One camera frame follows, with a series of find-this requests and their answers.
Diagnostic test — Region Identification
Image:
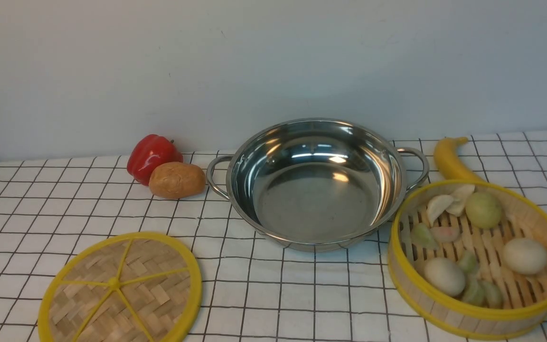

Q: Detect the green dumpling front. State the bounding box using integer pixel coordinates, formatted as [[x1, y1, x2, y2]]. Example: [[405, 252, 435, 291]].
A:
[[457, 250, 503, 309]]

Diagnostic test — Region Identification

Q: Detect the green dumpling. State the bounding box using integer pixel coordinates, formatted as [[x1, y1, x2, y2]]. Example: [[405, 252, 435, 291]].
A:
[[457, 250, 503, 309], [410, 222, 439, 250]]

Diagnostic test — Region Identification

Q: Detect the woven bamboo steamer lid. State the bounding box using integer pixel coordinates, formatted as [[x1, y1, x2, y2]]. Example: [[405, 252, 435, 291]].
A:
[[38, 232, 202, 342]]

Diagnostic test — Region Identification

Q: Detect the green round bun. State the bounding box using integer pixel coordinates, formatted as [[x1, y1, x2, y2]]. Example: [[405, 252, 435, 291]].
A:
[[465, 192, 504, 229]]

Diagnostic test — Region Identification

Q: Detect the pink dumpling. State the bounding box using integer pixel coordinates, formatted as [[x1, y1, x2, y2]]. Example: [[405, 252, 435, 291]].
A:
[[430, 227, 461, 243]]

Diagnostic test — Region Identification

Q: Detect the white round bun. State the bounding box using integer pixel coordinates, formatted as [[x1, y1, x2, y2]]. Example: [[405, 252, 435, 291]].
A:
[[503, 238, 547, 276], [424, 257, 465, 297]]

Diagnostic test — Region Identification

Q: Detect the stainless steel pot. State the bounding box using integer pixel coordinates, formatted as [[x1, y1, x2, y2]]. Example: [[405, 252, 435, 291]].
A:
[[206, 118, 430, 253]]

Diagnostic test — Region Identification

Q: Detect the yellow banana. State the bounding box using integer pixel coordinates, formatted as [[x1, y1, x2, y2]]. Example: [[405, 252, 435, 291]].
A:
[[433, 137, 485, 182]]

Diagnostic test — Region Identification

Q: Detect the red bell pepper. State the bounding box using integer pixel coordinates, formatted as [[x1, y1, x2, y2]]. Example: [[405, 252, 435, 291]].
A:
[[126, 134, 184, 186]]

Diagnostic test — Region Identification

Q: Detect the white dumpling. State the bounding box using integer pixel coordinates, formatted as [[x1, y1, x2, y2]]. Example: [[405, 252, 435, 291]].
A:
[[426, 184, 476, 227]]

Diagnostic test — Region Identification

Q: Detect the brown potato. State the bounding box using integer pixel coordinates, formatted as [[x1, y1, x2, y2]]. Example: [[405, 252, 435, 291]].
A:
[[149, 162, 207, 200]]

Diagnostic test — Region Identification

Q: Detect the green dumpling left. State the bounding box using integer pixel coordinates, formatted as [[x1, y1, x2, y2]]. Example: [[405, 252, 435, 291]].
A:
[[410, 222, 439, 250]]

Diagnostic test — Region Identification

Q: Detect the white round bun front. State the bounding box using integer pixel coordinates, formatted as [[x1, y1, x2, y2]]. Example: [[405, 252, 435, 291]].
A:
[[424, 257, 465, 297]]

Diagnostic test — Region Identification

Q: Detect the white round bun right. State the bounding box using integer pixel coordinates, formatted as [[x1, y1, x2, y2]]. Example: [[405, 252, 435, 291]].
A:
[[503, 238, 547, 276]]

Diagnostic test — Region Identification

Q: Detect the bamboo steamer basket yellow rim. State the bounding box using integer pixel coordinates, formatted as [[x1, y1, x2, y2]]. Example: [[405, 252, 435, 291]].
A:
[[388, 180, 547, 340]]

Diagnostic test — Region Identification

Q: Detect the white checkered tablecloth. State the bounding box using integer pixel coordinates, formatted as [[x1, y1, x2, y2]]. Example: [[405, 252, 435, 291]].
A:
[[0, 132, 547, 342]]

